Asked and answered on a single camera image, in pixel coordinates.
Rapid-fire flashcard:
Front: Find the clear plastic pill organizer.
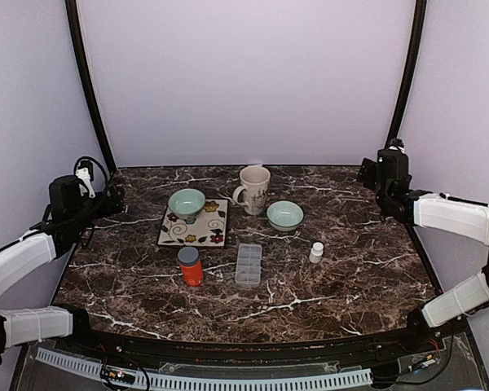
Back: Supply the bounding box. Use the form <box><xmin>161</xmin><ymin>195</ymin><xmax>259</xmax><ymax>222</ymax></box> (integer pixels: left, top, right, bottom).
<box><xmin>235</xmin><ymin>244</ymin><xmax>262</xmax><ymax>286</ymax></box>

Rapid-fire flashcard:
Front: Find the right black frame post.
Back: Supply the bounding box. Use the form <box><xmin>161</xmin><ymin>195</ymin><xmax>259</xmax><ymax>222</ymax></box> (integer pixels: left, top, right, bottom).
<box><xmin>385</xmin><ymin>0</ymin><xmax>427</xmax><ymax>147</ymax></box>

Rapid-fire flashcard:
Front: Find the black front table rail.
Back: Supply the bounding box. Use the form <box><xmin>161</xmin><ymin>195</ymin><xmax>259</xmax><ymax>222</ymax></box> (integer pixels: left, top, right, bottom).
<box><xmin>84</xmin><ymin>330</ymin><xmax>408</xmax><ymax>365</ymax></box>

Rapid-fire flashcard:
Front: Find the small circuit board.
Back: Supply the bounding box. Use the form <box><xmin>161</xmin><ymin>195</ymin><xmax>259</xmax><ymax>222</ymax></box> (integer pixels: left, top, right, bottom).
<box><xmin>100</xmin><ymin>367</ymin><xmax>135</xmax><ymax>384</ymax></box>

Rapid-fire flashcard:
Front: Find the small white pill bottle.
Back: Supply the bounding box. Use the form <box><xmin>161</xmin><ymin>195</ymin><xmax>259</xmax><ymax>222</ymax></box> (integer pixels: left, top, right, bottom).
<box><xmin>308</xmin><ymin>242</ymin><xmax>324</xmax><ymax>264</ymax></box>

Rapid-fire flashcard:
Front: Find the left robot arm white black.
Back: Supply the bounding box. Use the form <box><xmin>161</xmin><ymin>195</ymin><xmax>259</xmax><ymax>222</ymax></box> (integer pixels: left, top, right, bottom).
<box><xmin>0</xmin><ymin>174</ymin><xmax>125</xmax><ymax>364</ymax></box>

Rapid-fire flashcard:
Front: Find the black frame post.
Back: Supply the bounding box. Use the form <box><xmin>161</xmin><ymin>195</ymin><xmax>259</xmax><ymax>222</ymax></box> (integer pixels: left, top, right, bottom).
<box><xmin>64</xmin><ymin>0</ymin><xmax>117</xmax><ymax>174</ymax></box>
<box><xmin>385</xmin><ymin>0</ymin><xmax>427</xmax><ymax>147</ymax></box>

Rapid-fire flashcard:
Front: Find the celadon bowl on tray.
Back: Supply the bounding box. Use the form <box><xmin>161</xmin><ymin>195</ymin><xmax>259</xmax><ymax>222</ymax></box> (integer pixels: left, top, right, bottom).
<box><xmin>168</xmin><ymin>188</ymin><xmax>205</xmax><ymax>220</ymax></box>

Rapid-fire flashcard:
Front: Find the left black frame post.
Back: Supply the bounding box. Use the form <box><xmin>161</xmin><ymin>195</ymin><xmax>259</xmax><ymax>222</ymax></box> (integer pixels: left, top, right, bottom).
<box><xmin>64</xmin><ymin>0</ymin><xmax>117</xmax><ymax>174</ymax></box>

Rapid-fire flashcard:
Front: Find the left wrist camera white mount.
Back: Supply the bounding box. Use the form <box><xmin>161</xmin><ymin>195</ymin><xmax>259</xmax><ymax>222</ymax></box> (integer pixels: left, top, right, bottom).
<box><xmin>74</xmin><ymin>159</ymin><xmax>95</xmax><ymax>199</ymax></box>

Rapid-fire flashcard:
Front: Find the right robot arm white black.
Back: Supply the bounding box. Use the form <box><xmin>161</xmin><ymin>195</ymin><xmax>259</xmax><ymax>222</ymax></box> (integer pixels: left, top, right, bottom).
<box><xmin>357</xmin><ymin>146</ymin><xmax>489</xmax><ymax>354</ymax></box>

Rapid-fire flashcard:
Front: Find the orange bottle grey cap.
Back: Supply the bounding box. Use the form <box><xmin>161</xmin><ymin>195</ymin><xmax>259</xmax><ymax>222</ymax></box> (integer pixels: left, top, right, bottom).
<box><xmin>178</xmin><ymin>247</ymin><xmax>204</xmax><ymax>287</ymax></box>

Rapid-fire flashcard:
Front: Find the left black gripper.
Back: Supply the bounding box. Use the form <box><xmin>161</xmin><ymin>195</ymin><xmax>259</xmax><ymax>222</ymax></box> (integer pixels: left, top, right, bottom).
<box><xmin>71</xmin><ymin>186</ymin><xmax>123</xmax><ymax>232</ymax></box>

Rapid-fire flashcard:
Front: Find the cream ceramic mug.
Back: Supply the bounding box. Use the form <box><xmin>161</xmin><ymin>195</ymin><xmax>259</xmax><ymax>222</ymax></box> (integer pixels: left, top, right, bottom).
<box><xmin>232</xmin><ymin>165</ymin><xmax>271</xmax><ymax>216</ymax></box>

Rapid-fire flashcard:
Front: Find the celadon bowl on table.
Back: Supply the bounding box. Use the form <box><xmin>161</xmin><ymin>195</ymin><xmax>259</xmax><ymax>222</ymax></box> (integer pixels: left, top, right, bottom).
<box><xmin>267</xmin><ymin>200</ymin><xmax>304</xmax><ymax>232</ymax></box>

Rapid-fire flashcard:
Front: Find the square floral ceramic tray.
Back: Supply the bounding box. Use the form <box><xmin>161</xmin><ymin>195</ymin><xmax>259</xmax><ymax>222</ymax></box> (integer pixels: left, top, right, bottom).
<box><xmin>156</xmin><ymin>199</ymin><xmax>229</xmax><ymax>248</ymax></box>

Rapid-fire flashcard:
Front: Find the white slotted cable duct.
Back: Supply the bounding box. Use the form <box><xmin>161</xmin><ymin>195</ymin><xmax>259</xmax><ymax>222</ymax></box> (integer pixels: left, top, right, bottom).
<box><xmin>34</xmin><ymin>348</ymin><xmax>372</xmax><ymax>390</ymax></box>

